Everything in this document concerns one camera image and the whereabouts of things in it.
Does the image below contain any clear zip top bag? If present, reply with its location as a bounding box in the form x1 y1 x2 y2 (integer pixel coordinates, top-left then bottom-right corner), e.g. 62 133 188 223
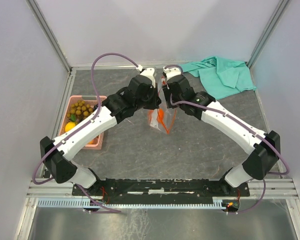
147 76 177 134

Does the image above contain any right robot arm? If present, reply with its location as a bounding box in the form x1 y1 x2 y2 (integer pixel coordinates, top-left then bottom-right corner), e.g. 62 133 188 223
162 74 281 196

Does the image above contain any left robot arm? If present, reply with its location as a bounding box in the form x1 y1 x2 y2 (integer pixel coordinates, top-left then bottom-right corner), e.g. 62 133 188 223
40 73 160 195

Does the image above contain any teal cloth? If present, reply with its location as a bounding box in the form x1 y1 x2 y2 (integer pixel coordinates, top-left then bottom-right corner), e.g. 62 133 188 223
180 56 257 100

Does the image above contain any brown longan bunch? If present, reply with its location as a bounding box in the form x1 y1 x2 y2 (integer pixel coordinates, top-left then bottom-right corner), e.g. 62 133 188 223
66 100 94 123

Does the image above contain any pink perforated basket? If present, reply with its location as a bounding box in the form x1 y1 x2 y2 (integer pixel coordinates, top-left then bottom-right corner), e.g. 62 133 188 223
58 95 104 150

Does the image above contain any yellow toy fruit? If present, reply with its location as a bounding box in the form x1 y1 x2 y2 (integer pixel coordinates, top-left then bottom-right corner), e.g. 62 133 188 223
64 121 76 133

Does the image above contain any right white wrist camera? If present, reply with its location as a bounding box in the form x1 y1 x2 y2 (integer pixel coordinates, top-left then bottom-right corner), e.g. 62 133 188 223
162 64 183 80

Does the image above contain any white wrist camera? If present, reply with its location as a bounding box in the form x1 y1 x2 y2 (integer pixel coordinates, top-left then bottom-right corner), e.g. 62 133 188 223
162 64 183 80
135 64 156 83

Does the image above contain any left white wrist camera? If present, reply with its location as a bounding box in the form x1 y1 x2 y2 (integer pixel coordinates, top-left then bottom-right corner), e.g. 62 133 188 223
135 64 156 83

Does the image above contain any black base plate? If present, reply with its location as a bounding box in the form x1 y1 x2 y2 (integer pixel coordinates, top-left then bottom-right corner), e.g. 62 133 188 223
85 178 250 205

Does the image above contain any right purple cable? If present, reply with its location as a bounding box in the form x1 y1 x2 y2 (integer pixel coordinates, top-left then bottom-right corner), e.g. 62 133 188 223
163 64 290 215

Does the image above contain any purple cable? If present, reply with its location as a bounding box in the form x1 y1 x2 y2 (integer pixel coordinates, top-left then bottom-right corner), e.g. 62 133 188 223
163 64 290 215
31 52 142 185

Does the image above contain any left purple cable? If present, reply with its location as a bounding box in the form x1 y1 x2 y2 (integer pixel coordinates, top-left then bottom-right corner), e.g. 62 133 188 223
31 52 142 185

